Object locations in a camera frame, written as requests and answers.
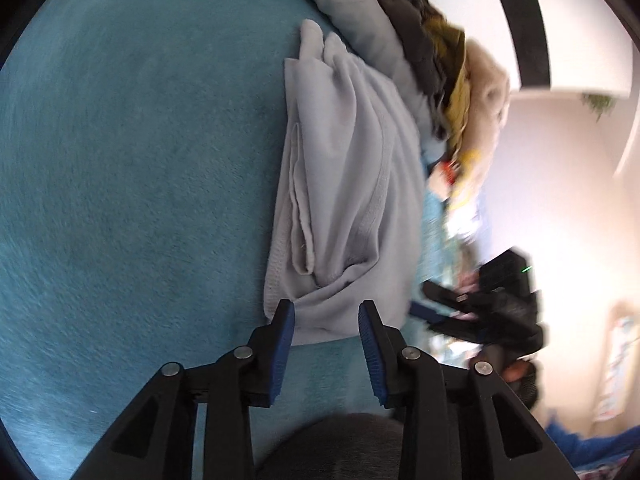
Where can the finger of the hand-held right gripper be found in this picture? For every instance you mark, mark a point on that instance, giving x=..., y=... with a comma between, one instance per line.
x=430, y=316
x=445, y=292

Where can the light blue sweatshirt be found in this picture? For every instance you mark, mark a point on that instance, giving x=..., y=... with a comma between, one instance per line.
x=345, y=185

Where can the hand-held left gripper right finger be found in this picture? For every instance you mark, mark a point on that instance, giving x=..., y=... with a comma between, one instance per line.
x=372, y=355

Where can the beige fluffy garment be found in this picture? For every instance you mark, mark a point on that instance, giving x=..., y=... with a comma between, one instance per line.
x=490, y=85

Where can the white wardrobe with black stripe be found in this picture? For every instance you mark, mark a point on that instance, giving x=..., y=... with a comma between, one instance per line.
x=575, y=25

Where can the cream printed garment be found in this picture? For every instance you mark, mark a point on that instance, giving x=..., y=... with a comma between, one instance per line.
x=452, y=175

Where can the blue cloth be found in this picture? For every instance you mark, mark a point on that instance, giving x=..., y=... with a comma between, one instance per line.
x=580, y=442

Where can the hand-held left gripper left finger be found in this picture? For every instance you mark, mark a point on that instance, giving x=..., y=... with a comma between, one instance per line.
x=281, y=350

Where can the yellow-green knit sweater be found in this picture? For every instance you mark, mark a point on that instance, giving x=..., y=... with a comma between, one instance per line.
x=452, y=55

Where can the person's right hand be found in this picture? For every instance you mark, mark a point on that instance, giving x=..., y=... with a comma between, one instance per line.
x=512, y=373

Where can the dark grey pants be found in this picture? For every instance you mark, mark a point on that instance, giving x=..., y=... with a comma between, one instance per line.
x=405, y=25

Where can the wall poster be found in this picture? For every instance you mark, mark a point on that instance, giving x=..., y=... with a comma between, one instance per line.
x=617, y=360

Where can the teal floral bed sheet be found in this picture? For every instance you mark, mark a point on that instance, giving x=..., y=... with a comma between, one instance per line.
x=125, y=185

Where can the green potted plant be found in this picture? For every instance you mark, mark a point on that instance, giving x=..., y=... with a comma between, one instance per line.
x=597, y=102

